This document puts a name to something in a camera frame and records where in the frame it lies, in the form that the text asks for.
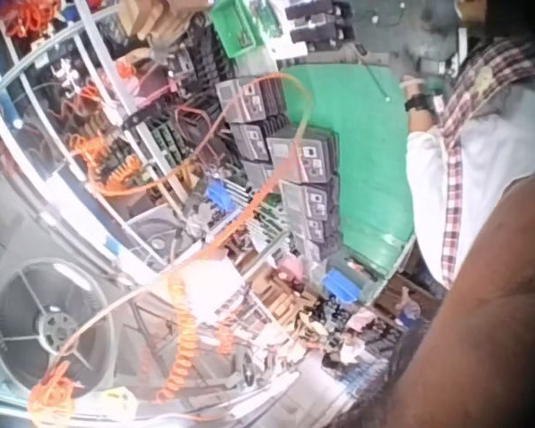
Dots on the person's left hand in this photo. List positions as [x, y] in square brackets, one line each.
[414, 91]

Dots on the person's left fingers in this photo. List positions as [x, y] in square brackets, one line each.
[411, 83]

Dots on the black wrist band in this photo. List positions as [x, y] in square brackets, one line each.
[417, 104]

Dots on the green table mat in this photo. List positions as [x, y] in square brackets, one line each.
[365, 169]

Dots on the stack of black electronic modules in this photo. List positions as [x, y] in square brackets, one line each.
[316, 22]

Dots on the stack of grey inverter units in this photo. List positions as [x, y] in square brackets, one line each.
[310, 156]

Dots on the green plastic crate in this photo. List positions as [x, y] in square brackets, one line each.
[232, 27]

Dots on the large blue plastic bin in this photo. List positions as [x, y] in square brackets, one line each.
[340, 287]

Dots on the small blue plastic bin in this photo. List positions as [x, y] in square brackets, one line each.
[217, 195]

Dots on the heap of electronic parts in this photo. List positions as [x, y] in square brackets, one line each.
[334, 330]

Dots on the cardboard boxes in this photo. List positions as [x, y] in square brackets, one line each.
[156, 20]

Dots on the metal shelf rack with parts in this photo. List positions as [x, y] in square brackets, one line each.
[116, 147]

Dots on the grey blower fan wheel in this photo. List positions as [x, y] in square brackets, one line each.
[58, 330]

